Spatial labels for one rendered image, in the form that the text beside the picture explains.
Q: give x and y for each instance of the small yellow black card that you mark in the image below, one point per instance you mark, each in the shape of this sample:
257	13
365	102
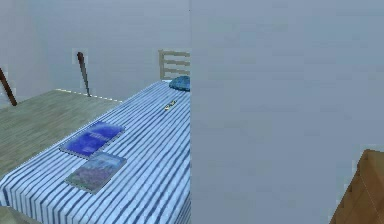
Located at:
170	105

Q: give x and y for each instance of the blue book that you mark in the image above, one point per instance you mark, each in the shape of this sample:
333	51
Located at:
91	138

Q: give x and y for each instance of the blue striped bed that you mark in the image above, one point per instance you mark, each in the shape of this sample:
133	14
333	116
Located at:
150	150

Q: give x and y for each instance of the dark brown baseball bat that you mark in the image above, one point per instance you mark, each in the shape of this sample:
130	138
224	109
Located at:
83	71

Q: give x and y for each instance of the brown wooden furniture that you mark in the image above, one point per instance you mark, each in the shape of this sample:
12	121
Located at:
363	193

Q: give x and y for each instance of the grey purple book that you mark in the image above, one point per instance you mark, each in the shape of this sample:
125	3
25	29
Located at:
96	171

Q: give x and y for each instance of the brown leaning stick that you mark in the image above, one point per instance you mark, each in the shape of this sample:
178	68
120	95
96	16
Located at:
8	89

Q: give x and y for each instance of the blue pillow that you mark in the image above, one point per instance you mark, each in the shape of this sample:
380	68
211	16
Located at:
181	83

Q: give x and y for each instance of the beige slatted bed headboard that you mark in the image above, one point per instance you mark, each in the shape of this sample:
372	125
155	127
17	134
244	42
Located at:
174	63

